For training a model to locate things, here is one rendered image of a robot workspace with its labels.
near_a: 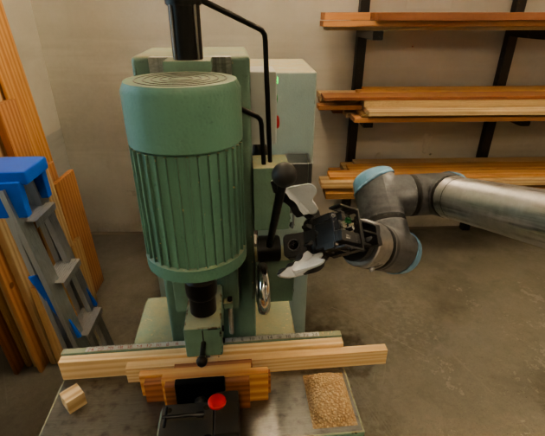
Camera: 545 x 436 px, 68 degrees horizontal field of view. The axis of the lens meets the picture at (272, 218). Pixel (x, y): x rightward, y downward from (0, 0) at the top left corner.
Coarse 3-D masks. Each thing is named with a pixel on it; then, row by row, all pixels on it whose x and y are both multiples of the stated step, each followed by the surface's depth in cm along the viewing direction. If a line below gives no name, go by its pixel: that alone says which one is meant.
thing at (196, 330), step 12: (216, 300) 82; (216, 312) 79; (192, 324) 76; (204, 324) 76; (216, 324) 76; (192, 336) 75; (204, 336) 76; (216, 336) 76; (192, 348) 77; (216, 348) 77
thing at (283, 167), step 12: (276, 168) 54; (288, 168) 53; (276, 180) 54; (288, 180) 53; (276, 192) 60; (276, 204) 64; (276, 216) 69; (276, 228) 76; (264, 240) 88; (276, 240) 88; (264, 252) 87; (276, 252) 88
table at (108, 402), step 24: (72, 384) 84; (96, 384) 84; (120, 384) 84; (288, 384) 84; (96, 408) 79; (120, 408) 79; (144, 408) 79; (240, 408) 79; (264, 408) 79; (288, 408) 79; (48, 432) 75; (72, 432) 75; (96, 432) 75; (120, 432) 75; (144, 432) 75; (240, 432) 75; (264, 432) 75; (288, 432) 75; (312, 432) 75; (336, 432) 75; (360, 432) 75
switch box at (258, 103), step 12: (252, 72) 86; (252, 84) 87; (264, 84) 87; (276, 84) 88; (252, 96) 88; (264, 96) 88; (276, 96) 89; (252, 108) 89; (264, 108) 89; (276, 108) 90; (252, 120) 90; (264, 120) 90; (276, 120) 91; (252, 132) 91; (264, 132) 92; (276, 132) 93
